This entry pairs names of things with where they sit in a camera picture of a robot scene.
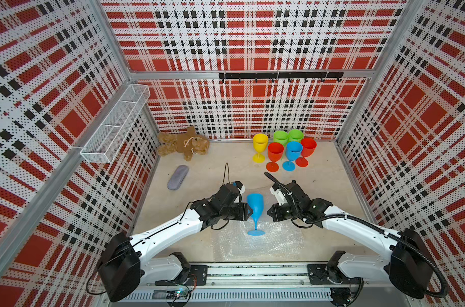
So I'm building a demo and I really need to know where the green wine glass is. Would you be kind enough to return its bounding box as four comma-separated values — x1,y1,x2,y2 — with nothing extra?
287,129,304,143
273,130,289,147

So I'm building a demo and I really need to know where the bubble wrap sheet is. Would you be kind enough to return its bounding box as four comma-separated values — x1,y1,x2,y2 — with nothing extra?
213,194,305,262

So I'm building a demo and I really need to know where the red glass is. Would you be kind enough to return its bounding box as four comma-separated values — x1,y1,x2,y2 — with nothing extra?
296,138,318,168

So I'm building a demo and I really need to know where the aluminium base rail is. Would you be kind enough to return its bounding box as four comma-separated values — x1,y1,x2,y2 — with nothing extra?
97,262,420,306

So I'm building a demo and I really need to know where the brown teddy bear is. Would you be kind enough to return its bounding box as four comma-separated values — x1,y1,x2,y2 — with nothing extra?
158,126,210,161

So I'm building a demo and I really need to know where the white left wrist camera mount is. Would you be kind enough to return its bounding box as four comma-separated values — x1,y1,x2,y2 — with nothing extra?
232,181,246,195

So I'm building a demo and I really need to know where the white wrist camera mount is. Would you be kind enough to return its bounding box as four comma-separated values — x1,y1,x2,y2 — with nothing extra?
232,181,246,195
269,180,307,205

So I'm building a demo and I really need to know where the yellow glass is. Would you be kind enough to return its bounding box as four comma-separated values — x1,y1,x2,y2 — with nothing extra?
253,133,269,163

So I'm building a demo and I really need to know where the black hook rail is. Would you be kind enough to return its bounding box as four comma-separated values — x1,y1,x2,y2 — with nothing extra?
218,72,344,81

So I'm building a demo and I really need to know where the purple glass in bubble wrap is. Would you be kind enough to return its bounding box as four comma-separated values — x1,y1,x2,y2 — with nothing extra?
167,165,189,191

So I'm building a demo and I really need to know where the pink glass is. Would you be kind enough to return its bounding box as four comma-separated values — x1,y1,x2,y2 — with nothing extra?
266,142,284,173

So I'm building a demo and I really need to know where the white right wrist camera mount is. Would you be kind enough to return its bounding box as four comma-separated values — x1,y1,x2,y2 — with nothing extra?
269,180,307,205

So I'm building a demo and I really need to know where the white wire mesh basket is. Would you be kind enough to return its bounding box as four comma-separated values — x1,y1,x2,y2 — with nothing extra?
81,84,150,164

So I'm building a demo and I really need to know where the light blue glass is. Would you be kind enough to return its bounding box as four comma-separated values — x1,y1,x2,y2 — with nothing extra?
282,141,304,171

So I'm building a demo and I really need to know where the green circuit board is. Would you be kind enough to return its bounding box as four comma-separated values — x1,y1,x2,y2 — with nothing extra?
166,287,192,303

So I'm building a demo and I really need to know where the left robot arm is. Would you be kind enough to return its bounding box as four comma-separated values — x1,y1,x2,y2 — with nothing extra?
96,181,253,303

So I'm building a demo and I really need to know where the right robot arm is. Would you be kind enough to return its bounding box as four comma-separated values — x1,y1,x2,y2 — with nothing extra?
265,173,449,299

